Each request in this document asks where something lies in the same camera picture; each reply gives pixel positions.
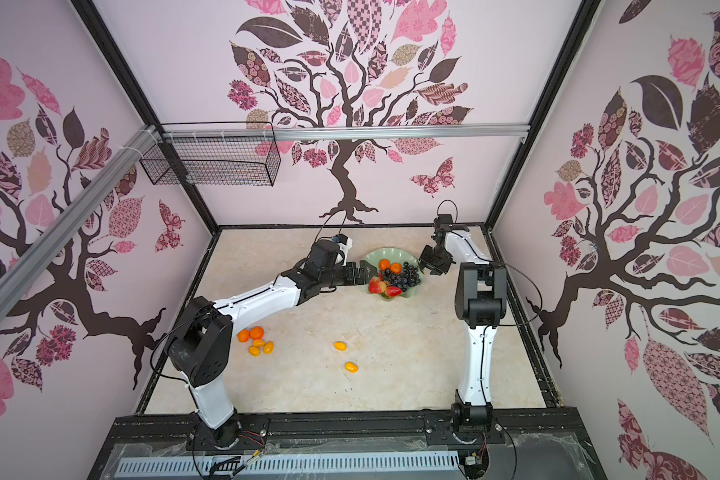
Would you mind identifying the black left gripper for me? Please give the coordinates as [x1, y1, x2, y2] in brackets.
[320, 259, 376, 287]

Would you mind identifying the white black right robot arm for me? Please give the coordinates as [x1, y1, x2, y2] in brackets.
[419, 214, 508, 434]

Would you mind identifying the large red strawberry front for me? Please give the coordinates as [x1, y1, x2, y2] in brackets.
[384, 285, 403, 298]

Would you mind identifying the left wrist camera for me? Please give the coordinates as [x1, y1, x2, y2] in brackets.
[331, 233, 353, 266]

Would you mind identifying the aluminium rail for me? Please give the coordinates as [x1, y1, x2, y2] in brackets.
[0, 125, 160, 323]
[162, 123, 530, 142]

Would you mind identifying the white vented strip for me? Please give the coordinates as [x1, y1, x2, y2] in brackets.
[106, 451, 462, 479]

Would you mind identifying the aluminium rail back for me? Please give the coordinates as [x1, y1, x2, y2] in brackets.
[162, 123, 530, 142]

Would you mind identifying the aluminium rail left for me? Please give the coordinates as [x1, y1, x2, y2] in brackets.
[0, 125, 160, 323]

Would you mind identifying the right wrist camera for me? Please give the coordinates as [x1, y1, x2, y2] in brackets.
[433, 213, 454, 237]

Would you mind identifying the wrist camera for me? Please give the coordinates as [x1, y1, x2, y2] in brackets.
[433, 213, 454, 237]
[331, 233, 353, 266]

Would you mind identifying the dark grape bunch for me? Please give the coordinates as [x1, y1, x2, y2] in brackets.
[381, 262, 421, 292]

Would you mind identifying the black wire basket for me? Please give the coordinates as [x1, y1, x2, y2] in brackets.
[140, 120, 281, 187]

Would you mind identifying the green scalloped fruit bowl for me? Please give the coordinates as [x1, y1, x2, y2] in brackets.
[363, 247, 423, 301]

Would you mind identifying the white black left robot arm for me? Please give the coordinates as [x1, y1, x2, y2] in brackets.
[164, 235, 378, 449]

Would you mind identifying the black base frame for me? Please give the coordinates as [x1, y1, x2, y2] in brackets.
[90, 407, 605, 479]

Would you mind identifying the orange mandarin left pile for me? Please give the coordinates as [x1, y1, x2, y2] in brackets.
[250, 327, 264, 340]

